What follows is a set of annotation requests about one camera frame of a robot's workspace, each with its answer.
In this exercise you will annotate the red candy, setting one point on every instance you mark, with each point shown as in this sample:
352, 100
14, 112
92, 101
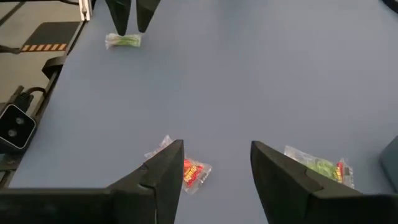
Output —
194, 174

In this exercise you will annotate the green candy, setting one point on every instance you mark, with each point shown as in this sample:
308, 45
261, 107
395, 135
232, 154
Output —
124, 41
323, 166

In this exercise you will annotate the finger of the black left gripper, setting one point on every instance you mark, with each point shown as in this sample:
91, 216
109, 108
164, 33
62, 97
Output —
120, 12
144, 12

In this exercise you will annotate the black orange-striped floor mat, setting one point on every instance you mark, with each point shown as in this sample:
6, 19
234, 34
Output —
51, 34

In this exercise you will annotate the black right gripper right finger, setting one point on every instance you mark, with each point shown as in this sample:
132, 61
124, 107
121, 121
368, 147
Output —
295, 199

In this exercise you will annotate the white metal bracket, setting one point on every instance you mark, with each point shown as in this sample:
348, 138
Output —
84, 9

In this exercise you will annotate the small teal plastic bin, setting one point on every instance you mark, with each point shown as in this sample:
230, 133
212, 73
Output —
390, 165

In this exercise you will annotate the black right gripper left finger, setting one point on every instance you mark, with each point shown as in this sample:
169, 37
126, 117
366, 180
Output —
124, 205

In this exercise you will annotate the black table-level camera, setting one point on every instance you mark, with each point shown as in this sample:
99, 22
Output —
15, 127

